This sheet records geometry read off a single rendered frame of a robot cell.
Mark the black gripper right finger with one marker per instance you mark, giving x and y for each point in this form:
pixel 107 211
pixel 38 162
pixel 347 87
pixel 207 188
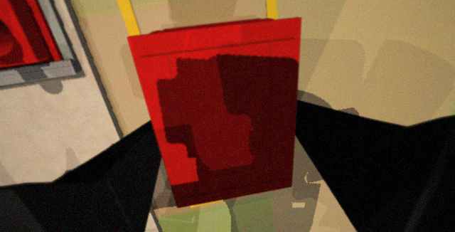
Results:
pixel 383 175

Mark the yellow rectangular outline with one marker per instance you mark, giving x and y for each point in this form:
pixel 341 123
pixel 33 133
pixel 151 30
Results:
pixel 133 30

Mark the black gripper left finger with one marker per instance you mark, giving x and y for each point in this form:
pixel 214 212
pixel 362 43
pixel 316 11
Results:
pixel 111 192

